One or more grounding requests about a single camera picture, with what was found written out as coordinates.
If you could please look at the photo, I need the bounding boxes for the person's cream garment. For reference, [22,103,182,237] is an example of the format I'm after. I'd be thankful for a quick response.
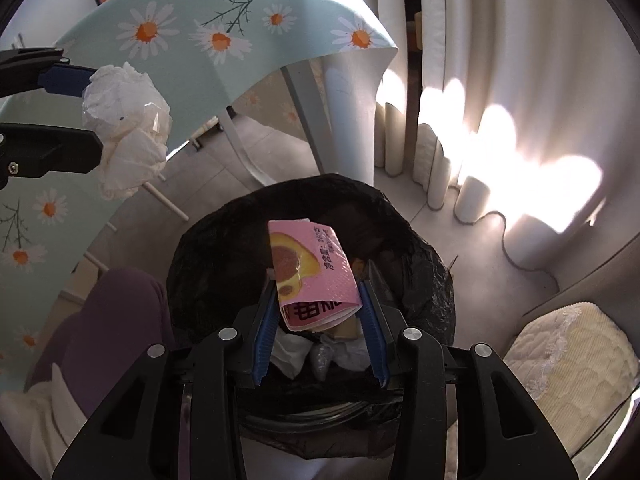
[0,365,88,461]

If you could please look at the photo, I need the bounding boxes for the grey floor cord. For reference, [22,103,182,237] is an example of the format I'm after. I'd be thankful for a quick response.
[452,210,558,276]

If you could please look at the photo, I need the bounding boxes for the person's purple trouser leg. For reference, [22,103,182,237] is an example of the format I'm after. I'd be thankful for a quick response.
[25,267,176,418]

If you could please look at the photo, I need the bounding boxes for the white tissue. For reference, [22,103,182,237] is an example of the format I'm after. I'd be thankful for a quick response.
[270,332,313,378]
[81,61,173,202]

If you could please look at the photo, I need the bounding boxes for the grey table leg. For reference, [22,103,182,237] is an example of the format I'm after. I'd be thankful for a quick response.
[280,62,326,181]

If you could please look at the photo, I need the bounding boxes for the pink snack wrapper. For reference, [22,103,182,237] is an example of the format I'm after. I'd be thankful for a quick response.
[267,218,363,333]

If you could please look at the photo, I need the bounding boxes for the cream quilted cushion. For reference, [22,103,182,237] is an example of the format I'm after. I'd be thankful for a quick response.
[502,302,636,466]

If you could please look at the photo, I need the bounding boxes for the white slanted leg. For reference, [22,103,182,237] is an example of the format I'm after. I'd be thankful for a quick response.
[223,106,276,186]

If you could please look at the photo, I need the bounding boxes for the white curtain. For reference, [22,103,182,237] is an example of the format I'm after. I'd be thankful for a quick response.
[320,0,640,271]

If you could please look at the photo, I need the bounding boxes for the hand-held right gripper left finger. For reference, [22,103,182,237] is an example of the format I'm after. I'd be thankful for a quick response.
[52,287,281,480]

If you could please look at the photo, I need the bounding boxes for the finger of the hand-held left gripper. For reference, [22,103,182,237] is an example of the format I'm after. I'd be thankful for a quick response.
[0,122,104,191]
[0,47,98,98]

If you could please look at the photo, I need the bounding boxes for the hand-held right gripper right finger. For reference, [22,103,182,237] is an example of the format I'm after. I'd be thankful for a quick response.
[357,280,576,480]

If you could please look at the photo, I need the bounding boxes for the trash bin with black bag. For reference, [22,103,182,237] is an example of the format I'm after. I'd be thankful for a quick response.
[166,173,457,461]

